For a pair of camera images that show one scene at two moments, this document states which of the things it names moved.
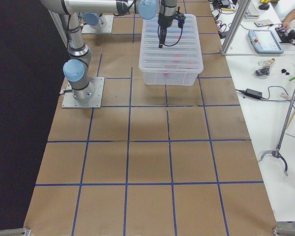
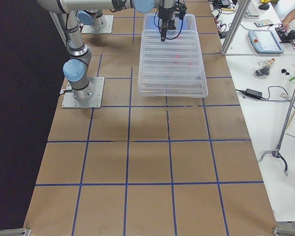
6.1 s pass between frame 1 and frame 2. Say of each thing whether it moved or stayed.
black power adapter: stayed
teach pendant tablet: stayed
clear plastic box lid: moved
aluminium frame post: stayed
